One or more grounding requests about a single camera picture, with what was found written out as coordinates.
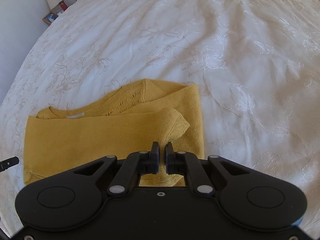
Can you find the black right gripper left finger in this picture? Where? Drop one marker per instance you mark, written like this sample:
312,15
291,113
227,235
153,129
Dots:
132,168

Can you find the white embroidered bedspread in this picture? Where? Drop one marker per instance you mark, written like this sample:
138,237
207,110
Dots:
256,64

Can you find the yellow knit sweater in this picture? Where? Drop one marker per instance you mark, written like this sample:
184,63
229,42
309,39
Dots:
126,120

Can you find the right framed photo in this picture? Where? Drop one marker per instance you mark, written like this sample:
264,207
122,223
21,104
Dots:
50,18

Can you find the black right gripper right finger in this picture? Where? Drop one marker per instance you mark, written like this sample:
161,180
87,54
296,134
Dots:
188,165

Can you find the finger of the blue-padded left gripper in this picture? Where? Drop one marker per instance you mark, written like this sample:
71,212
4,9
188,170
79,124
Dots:
8,163

